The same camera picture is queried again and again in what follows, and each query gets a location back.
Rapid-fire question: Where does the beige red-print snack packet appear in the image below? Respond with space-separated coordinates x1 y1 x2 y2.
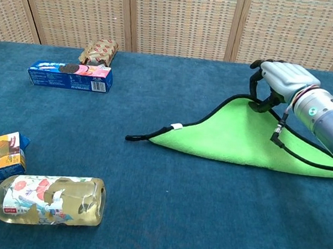
77 36 120 68

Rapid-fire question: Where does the woven folding screen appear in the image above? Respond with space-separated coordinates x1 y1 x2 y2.
0 0 333 80

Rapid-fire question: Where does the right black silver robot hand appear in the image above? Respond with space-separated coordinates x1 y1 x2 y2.
245 57 323 120

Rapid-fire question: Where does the grey microfibre cloth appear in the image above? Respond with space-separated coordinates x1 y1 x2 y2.
123 80 333 179

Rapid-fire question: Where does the blue cookie box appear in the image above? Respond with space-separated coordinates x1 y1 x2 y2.
26 58 115 95

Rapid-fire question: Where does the floral label tea bottle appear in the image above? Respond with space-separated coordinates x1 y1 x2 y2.
0 166 109 234

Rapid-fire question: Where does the right arm wrist cable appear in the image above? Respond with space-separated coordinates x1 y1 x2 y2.
267 79 333 173

